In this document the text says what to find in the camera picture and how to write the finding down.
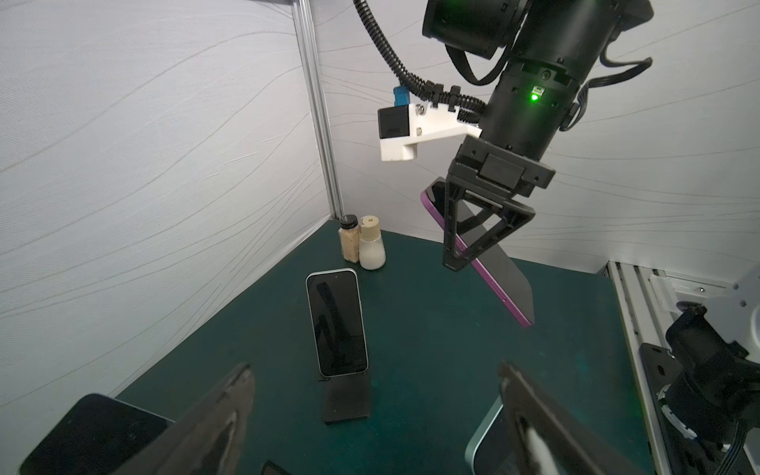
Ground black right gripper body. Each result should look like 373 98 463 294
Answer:
447 136 555 197

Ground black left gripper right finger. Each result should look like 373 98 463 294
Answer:
499 362 643 474

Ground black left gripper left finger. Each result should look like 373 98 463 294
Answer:
116 363 255 474

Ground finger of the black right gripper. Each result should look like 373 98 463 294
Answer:
443 180 466 267
453 192 536 271

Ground black phone purple edge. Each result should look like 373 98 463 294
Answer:
421 177 534 328

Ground black phone light blue edge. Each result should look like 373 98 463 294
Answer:
465 397 520 475

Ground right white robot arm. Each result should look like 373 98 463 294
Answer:
423 1 654 271

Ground black phone back centre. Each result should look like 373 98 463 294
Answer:
18 394 173 474

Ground black phone front centre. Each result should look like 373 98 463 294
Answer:
306 268 369 378

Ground white salt shaker beige cap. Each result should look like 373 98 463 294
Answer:
359 216 386 270

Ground spice jar black cap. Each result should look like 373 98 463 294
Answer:
338 215 360 263

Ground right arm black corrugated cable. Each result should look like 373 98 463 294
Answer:
352 0 488 117

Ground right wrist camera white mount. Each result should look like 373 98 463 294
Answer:
377 104 481 162

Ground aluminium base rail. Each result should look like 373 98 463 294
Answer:
606 261 759 474

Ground aluminium frame corner post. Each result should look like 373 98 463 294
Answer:
291 0 344 220

